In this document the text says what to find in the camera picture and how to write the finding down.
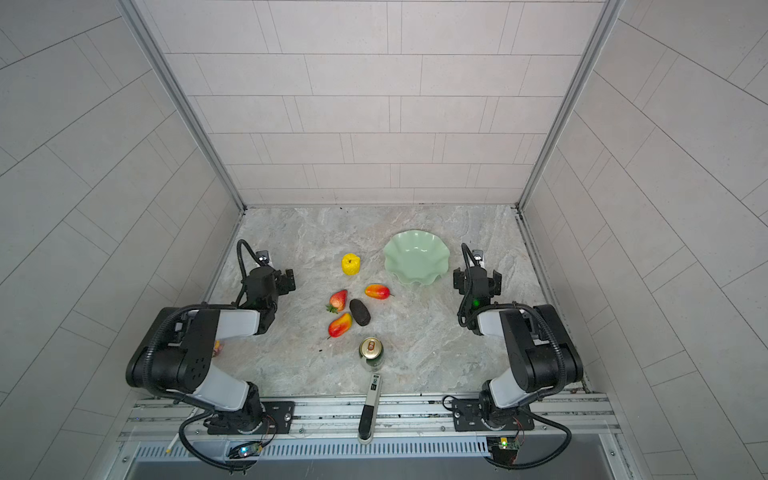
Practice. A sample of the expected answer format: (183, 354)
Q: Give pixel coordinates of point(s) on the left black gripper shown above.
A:
(285, 282)

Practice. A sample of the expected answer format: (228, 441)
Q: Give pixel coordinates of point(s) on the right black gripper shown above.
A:
(459, 283)

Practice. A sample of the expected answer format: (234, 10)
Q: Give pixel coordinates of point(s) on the green wavy fruit bowl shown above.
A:
(416, 256)

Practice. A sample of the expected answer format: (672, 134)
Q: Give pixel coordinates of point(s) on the red fake strawberry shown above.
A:
(337, 302)

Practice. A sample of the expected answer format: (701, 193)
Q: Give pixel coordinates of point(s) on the red yellow fake pear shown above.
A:
(340, 325)

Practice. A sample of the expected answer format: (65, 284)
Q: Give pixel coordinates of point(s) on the yellow fake bell pepper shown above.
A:
(351, 264)

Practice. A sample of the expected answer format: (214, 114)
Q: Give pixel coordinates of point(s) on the red yellow fake mango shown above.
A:
(377, 291)

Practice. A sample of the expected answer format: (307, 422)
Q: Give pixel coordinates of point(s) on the dark fake avocado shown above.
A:
(359, 312)

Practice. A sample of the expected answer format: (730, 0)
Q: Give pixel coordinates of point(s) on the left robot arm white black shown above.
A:
(175, 358)

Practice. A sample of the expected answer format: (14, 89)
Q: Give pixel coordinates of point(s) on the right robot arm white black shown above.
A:
(542, 359)

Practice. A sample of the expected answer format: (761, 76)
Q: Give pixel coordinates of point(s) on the green drink can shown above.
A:
(371, 352)

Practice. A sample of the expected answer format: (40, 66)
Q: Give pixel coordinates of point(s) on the left circuit board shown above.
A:
(246, 450)

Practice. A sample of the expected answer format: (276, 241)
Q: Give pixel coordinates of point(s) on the circuit board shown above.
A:
(503, 450)
(246, 450)

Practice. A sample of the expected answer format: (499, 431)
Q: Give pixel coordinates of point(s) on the right circuit board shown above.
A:
(503, 450)

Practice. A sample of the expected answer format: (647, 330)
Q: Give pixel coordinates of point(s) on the black white handheld tool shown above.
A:
(369, 408)

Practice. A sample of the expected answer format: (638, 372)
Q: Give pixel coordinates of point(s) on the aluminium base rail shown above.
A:
(437, 415)

